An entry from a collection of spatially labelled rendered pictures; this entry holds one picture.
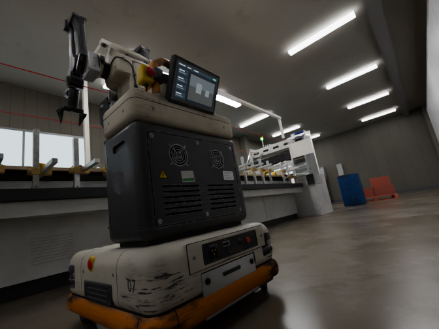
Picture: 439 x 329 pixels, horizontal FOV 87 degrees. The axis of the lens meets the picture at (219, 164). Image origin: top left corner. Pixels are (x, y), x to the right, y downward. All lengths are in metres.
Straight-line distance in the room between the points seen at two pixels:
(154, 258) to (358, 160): 12.49
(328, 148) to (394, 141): 2.71
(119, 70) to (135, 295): 1.03
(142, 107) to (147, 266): 0.50
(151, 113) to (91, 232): 1.60
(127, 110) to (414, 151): 12.33
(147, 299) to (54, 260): 1.59
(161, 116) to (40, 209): 1.34
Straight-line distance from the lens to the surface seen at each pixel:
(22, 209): 1.99
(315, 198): 5.19
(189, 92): 0.98
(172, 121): 0.90
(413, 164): 12.67
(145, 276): 0.68
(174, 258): 0.70
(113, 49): 1.53
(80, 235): 2.26
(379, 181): 8.46
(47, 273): 2.22
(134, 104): 0.85
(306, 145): 5.26
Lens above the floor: 0.34
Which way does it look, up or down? 12 degrees up
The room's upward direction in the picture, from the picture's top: 9 degrees counter-clockwise
